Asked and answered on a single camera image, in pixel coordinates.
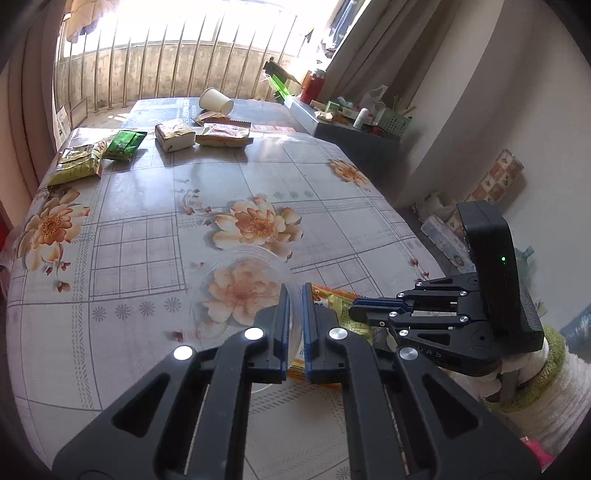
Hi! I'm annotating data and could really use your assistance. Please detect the hanging dark clothes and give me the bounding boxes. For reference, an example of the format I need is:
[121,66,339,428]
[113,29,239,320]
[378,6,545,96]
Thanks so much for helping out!
[331,0,368,43]

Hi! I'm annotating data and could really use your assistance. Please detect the floral tablecloth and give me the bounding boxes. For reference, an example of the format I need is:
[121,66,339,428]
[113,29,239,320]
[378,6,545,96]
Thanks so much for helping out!
[7,127,446,480]

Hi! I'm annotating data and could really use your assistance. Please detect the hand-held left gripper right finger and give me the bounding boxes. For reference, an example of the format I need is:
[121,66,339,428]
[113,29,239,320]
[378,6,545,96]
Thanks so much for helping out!
[301,282,541,480]

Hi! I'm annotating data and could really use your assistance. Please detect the green plastic basket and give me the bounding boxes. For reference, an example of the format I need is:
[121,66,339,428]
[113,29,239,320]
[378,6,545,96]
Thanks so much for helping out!
[372,108,414,139]

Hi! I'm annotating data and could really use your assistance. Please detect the white plastic bag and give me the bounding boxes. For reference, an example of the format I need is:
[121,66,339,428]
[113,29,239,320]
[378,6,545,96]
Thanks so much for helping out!
[360,85,389,114]

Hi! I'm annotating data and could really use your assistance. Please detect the red thermos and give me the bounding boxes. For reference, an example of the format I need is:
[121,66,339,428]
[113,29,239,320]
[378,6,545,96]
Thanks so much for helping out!
[300,69,327,105]

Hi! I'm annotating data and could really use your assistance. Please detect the long white box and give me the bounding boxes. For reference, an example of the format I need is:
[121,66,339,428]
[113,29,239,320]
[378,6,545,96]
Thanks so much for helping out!
[284,95,326,136]

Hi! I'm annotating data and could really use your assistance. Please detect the checkered wallpaper roll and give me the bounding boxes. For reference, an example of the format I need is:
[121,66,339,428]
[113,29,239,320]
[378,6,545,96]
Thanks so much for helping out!
[471,148,527,204]

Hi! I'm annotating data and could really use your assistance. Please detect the brown orange snack packet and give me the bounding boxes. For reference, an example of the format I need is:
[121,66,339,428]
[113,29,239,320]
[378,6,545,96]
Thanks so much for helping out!
[195,122,254,148]

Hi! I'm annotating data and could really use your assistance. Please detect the dark green snack packet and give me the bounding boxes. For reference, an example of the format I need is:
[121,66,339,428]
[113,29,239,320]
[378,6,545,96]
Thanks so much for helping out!
[102,130,148,162]

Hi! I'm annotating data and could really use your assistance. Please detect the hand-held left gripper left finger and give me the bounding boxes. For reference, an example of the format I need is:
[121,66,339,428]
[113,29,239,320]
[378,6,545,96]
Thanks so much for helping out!
[52,282,293,480]

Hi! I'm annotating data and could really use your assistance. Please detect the yellow green snack packet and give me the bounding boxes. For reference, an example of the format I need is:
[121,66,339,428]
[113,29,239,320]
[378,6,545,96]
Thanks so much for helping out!
[46,141,108,186]

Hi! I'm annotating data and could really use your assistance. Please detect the blue picture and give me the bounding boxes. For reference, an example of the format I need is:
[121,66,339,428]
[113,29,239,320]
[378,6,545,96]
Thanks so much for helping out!
[558,309,591,352]

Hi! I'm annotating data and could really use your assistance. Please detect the pink item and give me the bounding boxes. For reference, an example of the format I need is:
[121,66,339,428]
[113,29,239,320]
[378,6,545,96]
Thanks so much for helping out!
[519,436,555,472]

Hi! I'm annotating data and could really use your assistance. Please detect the metal window railing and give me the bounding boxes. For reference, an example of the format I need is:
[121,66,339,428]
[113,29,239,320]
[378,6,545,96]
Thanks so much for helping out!
[55,14,333,116]

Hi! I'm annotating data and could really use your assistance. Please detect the person's right forearm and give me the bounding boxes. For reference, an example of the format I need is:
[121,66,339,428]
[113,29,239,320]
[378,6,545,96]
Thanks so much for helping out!
[480,323,591,444]

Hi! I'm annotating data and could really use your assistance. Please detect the dark cabinet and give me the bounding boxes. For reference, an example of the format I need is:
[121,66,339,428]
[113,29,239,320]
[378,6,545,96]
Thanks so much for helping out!
[314,117,421,204]

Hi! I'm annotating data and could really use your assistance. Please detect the beige curtain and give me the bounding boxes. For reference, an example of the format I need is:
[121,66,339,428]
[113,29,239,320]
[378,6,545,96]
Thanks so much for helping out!
[323,0,504,109]

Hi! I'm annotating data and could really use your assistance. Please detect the grey printed table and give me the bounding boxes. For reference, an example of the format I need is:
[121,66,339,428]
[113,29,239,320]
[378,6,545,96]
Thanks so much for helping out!
[122,97,301,136]

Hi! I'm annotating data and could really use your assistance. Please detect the clear plastic bowl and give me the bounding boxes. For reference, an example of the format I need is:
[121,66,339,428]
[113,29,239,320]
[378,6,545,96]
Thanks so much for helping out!
[191,244,305,395]

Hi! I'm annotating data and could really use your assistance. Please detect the crumpled white paper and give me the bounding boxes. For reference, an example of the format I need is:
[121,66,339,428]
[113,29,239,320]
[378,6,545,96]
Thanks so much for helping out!
[413,191,458,222]

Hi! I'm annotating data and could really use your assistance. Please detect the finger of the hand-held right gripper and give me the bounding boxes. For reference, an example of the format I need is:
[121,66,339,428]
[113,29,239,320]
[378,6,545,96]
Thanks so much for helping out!
[349,274,482,311]
[349,305,486,343]

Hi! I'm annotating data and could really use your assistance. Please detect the small brown packet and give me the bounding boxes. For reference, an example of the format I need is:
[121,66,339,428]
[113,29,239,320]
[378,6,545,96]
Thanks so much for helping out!
[191,110,232,126]

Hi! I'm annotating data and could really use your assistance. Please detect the white paper cup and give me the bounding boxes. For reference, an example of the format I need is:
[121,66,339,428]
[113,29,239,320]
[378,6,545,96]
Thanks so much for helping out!
[198,88,235,115]

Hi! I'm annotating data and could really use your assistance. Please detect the hanging beige cloth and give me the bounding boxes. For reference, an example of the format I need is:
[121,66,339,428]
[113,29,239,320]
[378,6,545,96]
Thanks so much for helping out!
[65,0,114,43]

